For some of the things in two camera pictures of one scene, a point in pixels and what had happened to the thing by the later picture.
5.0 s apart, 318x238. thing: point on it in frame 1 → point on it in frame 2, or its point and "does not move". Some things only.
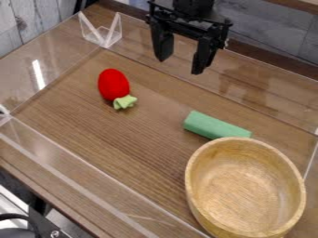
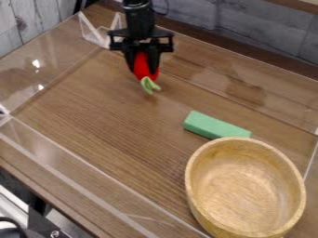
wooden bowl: [245, 189] does not move
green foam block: [213, 127] does not move
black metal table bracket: [42, 226] does not move
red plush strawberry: [114, 88] → [143, 72]
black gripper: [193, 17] → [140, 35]
